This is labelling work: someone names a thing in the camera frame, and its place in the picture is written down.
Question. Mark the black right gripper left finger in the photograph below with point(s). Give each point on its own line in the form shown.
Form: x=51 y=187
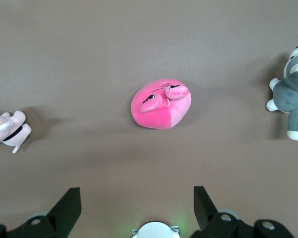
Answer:
x=62 y=215

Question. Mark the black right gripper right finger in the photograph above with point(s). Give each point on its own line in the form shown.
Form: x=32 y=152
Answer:
x=206 y=215

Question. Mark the bright pink round plush toy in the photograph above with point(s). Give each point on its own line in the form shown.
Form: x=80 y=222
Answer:
x=159 y=116

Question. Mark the pale pink plush toy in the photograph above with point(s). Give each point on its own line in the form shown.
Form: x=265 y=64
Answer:
x=20 y=134

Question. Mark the grey and white plush toy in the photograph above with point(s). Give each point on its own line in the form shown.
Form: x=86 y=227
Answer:
x=288 y=96

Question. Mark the brown table cover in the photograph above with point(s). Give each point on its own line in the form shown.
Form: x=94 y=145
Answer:
x=89 y=49

